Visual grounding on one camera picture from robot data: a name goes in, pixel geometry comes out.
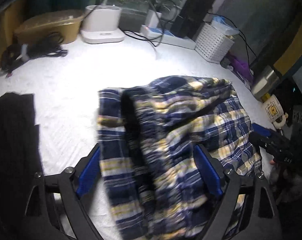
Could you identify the white perforated plastic basket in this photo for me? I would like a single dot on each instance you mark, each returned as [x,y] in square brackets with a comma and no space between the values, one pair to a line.
[211,45]

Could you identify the blue yellow plaid pants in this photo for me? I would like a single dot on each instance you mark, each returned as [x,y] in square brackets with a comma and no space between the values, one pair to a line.
[147,134]

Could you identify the brown oval lidded box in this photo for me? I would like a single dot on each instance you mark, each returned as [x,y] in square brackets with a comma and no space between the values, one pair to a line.
[65,22]

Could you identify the stainless steel tumbler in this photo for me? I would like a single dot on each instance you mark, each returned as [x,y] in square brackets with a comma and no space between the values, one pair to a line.
[265,82]

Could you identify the white desk lamp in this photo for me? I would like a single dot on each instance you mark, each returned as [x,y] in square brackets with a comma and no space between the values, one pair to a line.
[100,23]

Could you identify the black folded garment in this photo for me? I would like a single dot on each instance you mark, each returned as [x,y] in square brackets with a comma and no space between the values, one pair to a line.
[19,159]

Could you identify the cardboard box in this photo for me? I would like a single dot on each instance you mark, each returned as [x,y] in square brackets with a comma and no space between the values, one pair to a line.
[10,19]

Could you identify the blue plastic bag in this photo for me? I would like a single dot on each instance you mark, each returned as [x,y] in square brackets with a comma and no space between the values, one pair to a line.
[219,24]

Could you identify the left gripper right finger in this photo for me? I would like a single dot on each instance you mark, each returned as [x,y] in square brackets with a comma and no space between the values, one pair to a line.
[258,217]

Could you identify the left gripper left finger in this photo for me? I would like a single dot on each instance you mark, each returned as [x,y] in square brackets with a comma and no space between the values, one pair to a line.
[41,219]

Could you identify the white power strip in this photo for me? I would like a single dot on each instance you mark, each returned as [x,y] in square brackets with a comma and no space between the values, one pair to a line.
[155,34]

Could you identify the white charger block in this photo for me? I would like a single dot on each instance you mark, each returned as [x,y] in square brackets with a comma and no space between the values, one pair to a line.
[152,19]

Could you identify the white bear cartoon mug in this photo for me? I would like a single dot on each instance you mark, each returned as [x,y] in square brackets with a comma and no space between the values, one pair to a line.
[275,112]

